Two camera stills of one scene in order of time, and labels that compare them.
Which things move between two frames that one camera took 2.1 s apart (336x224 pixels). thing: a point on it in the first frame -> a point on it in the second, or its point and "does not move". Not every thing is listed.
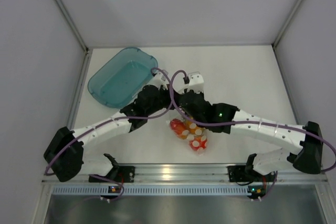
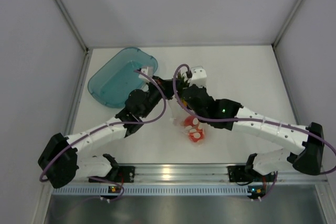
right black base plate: x=241 y=173 does not move
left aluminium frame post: x=65 y=12 does not move
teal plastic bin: x=114 y=83 does not move
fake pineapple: x=195 y=132 -> x=182 y=82
